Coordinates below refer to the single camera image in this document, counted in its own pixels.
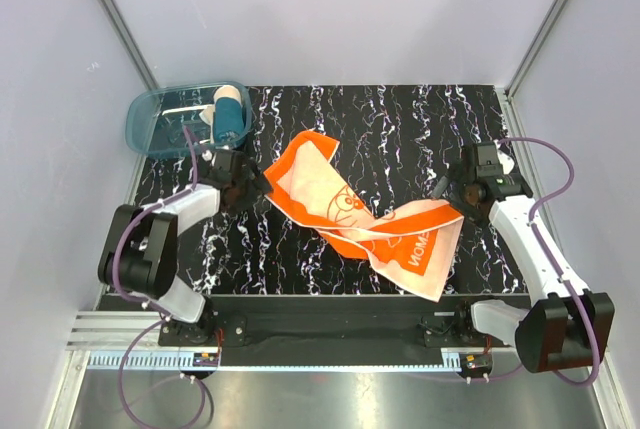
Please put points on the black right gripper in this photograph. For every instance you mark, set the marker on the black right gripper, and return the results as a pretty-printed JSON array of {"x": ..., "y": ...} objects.
[{"x": 454, "y": 195}]

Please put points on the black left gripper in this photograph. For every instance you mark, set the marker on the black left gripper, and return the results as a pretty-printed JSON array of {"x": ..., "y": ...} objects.
[{"x": 256, "y": 187}]

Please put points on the teal beige cartoon towel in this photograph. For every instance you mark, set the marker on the teal beige cartoon towel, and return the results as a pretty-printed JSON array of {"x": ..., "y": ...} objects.
[{"x": 225, "y": 116}]

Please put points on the orange cartoon towel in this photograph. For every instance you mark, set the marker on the orange cartoon towel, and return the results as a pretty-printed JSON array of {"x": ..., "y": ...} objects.
[{"x": 413, "y": 246}]

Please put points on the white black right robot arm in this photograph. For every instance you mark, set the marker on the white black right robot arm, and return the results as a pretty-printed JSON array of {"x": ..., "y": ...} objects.
[{"x": 568, "y": 324}]

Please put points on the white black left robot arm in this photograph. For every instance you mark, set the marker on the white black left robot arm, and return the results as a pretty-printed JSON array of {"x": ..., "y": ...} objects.
[{"x": 140, "y": 256}]

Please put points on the teal transparent plastic basin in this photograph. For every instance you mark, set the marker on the teal transparent plastic basin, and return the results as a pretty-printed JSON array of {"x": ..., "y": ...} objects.
[{"x": 159, "y": 121}]

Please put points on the right controller board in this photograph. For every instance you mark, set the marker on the right controller board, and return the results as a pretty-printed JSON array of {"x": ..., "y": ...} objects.
[{"x": 476, "y": 365}]

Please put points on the controller board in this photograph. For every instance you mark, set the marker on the controller board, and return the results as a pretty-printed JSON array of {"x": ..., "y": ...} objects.
[
  {"x": 476, "y": 365},
  {"x": 206, "y": 359}
]

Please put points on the left controller board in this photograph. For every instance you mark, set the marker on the left controller board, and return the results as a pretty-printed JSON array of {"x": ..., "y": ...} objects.
[{"x": 206, "y": 359}]

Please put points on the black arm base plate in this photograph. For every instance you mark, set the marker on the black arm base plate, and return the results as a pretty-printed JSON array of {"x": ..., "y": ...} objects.
[{"x": 244, "y": 321}]

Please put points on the right slotted cable duct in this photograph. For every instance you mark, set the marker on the right slotted cable duct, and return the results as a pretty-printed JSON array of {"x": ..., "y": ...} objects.
[{"x": 451, "y": 359}]

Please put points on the slotted cable duct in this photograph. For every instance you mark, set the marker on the slotted cable duct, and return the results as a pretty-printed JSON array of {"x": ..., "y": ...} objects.
[
  {"x": 144, "y": 360},
  {"x": 451, "y": 359}
]

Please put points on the left slotted cable duct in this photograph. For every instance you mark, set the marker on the left slotted cable duct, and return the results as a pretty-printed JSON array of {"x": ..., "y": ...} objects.
[{"x": 144, "y": 360}]

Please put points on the right rear aluminium post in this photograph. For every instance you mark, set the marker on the right rear aluminium post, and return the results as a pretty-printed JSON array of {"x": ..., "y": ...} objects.
[{"x": 541, "y": 36}]

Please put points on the aluminium post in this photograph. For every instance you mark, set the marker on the aluminium post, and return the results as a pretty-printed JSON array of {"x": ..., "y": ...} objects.
[
  {"x": 541, "y": 36},
  {"x": 130, "y": 45}
]

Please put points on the left rear aluminium post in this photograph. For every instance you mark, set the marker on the left rear aluminium post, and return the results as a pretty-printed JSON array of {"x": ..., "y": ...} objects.
[{"x": 130, "y": 45}]

